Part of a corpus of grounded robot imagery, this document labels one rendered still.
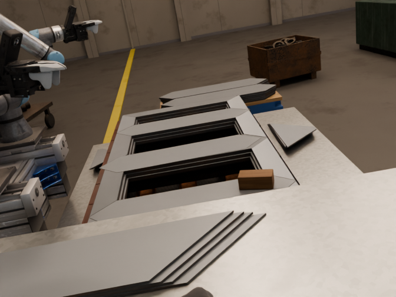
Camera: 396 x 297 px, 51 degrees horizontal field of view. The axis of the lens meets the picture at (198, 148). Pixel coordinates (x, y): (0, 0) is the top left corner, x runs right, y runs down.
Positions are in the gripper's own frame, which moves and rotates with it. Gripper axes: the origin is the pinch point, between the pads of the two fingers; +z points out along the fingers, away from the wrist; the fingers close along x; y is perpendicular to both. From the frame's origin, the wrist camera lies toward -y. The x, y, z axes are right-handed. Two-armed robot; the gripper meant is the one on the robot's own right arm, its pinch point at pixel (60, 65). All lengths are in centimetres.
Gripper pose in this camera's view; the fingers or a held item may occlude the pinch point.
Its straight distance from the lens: 107.2
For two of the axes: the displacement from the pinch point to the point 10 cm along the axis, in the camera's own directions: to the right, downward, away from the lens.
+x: -3.0, 3.8, -8.8
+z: 9.5, 0.4, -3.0
